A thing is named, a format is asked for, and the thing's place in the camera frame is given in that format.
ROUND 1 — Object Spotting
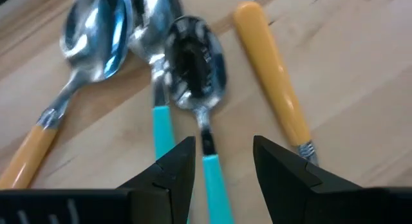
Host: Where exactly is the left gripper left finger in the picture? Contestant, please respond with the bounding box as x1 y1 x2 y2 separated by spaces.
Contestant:
117 136 197 224

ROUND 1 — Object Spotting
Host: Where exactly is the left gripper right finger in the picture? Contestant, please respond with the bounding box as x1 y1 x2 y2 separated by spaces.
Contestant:
252 135 362 224

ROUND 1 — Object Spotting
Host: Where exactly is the large teal-handled spoon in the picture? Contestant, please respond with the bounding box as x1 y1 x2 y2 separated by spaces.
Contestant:
127 0 185 160

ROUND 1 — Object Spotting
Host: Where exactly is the orange-handled spoon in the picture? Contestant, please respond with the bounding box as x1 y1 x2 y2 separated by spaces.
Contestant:
0 0 135 190
233 1 319 167

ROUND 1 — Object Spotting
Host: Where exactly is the small teal-handled spoon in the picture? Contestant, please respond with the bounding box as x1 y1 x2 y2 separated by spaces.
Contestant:
164 15 236 224

